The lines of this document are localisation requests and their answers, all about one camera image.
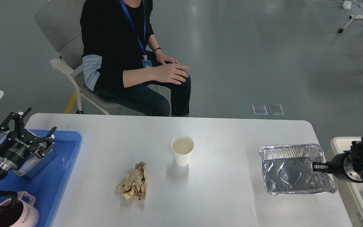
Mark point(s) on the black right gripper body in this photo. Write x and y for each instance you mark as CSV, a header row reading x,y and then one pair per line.
x,y
342,168

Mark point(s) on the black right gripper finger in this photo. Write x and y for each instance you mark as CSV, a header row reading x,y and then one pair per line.
x,y
320,165
322,170

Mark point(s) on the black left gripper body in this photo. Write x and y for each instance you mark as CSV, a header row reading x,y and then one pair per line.
x,y
15,151

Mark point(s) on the stainless steel rectangular tray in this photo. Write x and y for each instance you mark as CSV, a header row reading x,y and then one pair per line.
x,y
34,164

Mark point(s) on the aluminium foil tray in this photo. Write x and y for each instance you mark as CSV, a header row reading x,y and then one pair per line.
x,y
288,169

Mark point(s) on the pink ribbed mug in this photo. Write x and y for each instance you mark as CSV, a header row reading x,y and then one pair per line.
x,y
23,214

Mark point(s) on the white paper cup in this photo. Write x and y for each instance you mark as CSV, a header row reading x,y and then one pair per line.
x,y
182,147

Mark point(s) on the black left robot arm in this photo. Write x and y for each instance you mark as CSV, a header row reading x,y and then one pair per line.
x,y
14,123

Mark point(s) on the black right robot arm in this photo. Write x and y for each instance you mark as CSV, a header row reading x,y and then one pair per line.
x,y
356,156

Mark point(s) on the white plastic bin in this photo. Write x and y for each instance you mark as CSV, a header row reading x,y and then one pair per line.
x,y
350,193

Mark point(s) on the blue plastic tray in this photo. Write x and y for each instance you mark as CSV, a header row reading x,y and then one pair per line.
x,y
47,180

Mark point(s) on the clear floor plate right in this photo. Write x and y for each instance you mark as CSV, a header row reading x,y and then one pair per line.
x,y
276,109

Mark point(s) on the clear floor plate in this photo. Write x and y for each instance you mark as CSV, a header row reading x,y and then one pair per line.
x,y
276,109
259,109

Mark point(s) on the clear floor plate left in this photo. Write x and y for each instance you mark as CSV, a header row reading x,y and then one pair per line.
x,y
259,109

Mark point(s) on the crumpled brown paper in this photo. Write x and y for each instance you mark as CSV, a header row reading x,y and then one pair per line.
x,y
134,183

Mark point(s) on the grey wheeled chair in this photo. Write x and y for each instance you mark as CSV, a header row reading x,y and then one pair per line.
x,y
60,21

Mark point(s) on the seated person in jeans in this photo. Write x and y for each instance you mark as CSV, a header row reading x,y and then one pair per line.
x,y
123,62

